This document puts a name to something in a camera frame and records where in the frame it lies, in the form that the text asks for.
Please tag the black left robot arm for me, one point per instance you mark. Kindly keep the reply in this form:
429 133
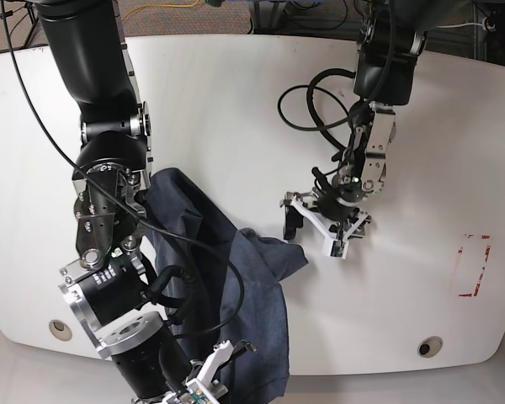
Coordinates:
387 57

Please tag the red tape marking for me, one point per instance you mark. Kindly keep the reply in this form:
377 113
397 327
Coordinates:
470 265

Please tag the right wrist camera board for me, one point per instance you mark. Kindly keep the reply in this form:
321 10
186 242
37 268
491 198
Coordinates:
196 393

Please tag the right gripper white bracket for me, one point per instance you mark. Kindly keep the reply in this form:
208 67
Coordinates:
224 353

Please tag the left table grommet hole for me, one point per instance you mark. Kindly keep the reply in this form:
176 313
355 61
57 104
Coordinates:
60 330

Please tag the table grommet hole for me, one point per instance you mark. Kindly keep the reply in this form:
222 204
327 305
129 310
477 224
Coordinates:
430 347
60 330

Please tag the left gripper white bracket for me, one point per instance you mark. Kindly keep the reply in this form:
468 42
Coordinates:
332 221

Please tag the right table grommet hole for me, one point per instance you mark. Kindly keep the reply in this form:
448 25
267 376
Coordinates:
430 347

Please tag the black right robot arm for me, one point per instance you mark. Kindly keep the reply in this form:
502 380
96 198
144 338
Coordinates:
132 280

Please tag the black tripod stand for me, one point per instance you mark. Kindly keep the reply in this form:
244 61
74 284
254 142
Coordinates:
31 13

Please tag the dark blue t-shirt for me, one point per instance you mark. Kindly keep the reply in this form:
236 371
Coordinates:
241 298

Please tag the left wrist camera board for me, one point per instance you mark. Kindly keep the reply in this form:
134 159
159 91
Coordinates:
338 249

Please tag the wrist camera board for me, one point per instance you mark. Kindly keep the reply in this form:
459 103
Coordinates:
338 249
196 393

